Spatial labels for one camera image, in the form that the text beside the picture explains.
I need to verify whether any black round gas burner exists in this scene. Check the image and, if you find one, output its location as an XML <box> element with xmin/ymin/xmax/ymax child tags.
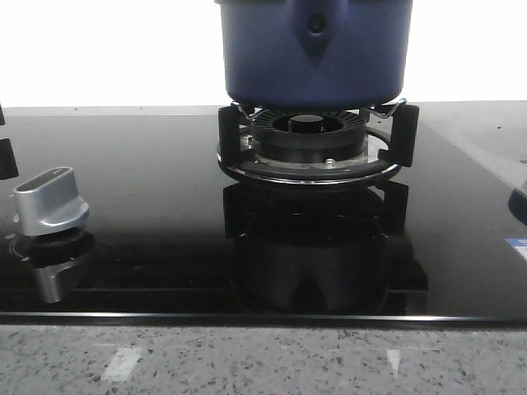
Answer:
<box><xmin>244</xmin><ymin>109</ymin><xmax>366</xmax><ymax>164</ymax></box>

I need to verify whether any black left pot support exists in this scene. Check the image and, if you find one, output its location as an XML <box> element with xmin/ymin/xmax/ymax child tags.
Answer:
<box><xmin>0</xmin><ymin>137</ymin><xmax>19</xmax><ymax>180</ymax></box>

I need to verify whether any dark blue cooking pot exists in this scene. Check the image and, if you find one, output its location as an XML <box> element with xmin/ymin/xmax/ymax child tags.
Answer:
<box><xmin>218</xmin><ymin>0</ymin><xmax>413</xmax><ymax>110</ymax></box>

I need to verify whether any silver stove control knob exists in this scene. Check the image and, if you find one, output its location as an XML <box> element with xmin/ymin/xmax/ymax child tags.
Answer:
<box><xmin>12</xmin><ymin>165</ymin><xmax>96</xmax><ymax>264</ymax></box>

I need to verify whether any black pot support grate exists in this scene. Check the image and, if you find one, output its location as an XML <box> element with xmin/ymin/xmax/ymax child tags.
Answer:
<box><xmin>217</xmin><ymin>100</ymin><xmax>419</xmax><ymax>188</ymax></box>

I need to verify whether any black glass gas cooktop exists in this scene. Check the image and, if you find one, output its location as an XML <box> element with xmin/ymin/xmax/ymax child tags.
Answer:
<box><xmin>1</xmin><ymin>102</ymin><xmax>526</xmax><ymax>328</ymax></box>

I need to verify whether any blue white label sticker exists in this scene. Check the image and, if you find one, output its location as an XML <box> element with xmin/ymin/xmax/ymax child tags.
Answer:
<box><xmin>506</xmin><ymin>238</ymin><xmax>527</xmax><ymax>260</ymax></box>

